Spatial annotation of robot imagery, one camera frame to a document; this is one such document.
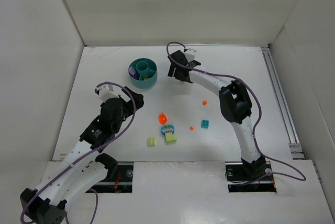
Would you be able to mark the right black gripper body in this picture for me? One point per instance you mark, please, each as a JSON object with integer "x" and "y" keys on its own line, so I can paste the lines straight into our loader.
{"x": 180, "y": 66}

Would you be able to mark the dark purple long lego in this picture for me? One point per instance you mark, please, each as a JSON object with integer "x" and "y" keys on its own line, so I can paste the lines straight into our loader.
{"x": 135, "y": 75}

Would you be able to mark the orange round lego piece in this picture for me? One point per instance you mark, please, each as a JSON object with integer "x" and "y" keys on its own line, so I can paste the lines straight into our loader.
{"x": 163, "y": 119}

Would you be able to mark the small purple lego brick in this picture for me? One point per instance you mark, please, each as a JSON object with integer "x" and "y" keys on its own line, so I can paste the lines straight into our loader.
{"x": 132, "y": 70}

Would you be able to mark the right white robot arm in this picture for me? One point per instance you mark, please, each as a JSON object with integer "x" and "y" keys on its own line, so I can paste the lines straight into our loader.
{"x": 235, "y": 105}

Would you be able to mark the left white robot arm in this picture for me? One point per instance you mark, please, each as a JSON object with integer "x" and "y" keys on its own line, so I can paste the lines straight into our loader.
{"x": 86, "y": 164}

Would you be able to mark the teal round divided container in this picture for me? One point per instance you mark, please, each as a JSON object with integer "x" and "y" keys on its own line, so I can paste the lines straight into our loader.
{"x": 146, "y": 68}

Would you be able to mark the teal monster face lego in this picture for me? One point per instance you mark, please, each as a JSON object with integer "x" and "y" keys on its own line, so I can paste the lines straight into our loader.
{"x": 167, "y": 129}

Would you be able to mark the light green square lego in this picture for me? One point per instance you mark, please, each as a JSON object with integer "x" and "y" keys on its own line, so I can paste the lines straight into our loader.
{"x": 151, "y": 142}

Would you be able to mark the light green sloped lego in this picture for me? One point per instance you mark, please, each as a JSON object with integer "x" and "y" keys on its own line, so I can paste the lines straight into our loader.
{"x": 170, "y": 138}

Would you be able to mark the teal lego brick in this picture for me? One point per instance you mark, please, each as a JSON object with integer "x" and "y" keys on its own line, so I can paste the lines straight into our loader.
{"x": 205, "y": 124}

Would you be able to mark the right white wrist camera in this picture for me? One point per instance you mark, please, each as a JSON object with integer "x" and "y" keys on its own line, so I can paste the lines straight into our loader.
{"x": 190, "y": 54}

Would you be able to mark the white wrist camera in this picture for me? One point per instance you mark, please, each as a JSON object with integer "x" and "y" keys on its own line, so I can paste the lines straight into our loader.
{"x": 190, "y": 54}
{"x": 105, "y": 92}

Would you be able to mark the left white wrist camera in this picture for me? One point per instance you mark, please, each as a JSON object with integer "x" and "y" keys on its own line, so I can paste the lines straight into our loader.
{"x": 105, "y": 92}

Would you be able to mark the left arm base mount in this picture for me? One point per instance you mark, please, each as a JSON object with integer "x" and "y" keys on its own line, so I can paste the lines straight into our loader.
{"x": 118, "y": 179}

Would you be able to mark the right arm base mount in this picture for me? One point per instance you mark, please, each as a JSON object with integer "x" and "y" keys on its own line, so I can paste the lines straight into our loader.
{"x": 239, "y": 181}

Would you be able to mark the aluminium rail right edge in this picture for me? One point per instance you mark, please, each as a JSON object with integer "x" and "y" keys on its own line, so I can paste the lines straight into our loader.
{"x": 293, "y": 140}

